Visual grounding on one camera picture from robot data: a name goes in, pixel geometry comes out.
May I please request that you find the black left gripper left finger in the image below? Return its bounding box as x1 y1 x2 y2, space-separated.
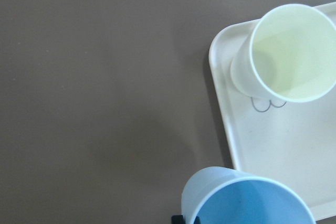
171 215 185 224

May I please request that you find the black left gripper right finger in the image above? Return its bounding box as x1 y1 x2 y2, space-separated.
194 217 201 224

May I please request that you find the light blue cup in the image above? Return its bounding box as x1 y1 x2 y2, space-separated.
181 166 315 223

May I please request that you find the cream rectangular rabbit tray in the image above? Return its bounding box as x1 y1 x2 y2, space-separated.
208 20 335 220

